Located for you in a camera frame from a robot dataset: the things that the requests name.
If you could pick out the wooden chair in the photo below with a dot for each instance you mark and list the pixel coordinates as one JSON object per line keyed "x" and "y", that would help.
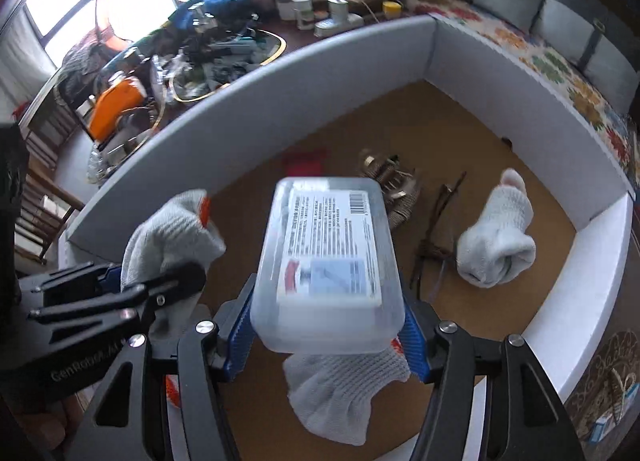
{"x": 45, "y": 206}

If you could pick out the white cup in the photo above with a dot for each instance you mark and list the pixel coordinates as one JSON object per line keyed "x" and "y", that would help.
{"x": 302, "y": 16}

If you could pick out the white jar with dark lid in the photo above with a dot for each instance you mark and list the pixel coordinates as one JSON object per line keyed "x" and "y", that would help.
{"x": 287, "y": 6}

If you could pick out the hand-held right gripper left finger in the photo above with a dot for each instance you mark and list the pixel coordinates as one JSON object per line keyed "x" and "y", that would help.
{"x": 239, "y": 346}

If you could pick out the clear plastic box with label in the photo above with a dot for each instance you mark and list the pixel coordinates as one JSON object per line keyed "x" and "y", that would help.
{"x": 325, "y": 251}

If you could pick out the gold-rimmed tray of clutter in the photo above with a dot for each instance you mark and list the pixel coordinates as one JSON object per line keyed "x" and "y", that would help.
{"x": 235, "y": 61}

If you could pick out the red foil packet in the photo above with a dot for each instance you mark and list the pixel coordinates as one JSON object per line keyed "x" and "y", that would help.
{"x": 305, "y": 162}

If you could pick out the dark wooden side table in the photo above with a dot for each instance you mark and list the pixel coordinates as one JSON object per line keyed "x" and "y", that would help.
{"x": 75, "y": 156}

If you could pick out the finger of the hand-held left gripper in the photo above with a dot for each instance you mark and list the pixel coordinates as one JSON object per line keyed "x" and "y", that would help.
{"x": 107, "y": 277}
{"x": 165, "y": 291}

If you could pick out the floral sofa cover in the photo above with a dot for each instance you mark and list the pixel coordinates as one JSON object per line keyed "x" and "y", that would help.
{"x": 550, "y": 66}

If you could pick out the orange plastic item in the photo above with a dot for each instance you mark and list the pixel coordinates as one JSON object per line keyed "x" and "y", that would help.
{"x": 115, "y": 106}

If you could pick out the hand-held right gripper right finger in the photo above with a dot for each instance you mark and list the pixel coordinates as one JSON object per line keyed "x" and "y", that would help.
{"x": 415, "y": 346}

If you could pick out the clear glasses with black arms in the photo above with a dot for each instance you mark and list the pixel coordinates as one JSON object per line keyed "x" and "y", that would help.
{"x": 432, "y": 248}

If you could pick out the brown woven accessory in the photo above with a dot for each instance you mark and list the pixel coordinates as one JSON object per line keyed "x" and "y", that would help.
{"x": 400, "y": 191}

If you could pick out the yellow lid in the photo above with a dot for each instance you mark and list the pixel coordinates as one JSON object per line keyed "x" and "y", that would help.
{"x": 392, "y": 8}

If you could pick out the black chair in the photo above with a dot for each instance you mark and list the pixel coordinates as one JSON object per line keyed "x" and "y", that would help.
{"x": 12, "y": 201}

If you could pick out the grey-white foam container box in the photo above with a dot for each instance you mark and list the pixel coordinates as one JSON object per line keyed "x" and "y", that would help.
{"x": 350, "y": 71}

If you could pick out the white appliance base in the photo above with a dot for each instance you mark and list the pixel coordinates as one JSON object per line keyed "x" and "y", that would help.
{"x": 345, "y": 28}

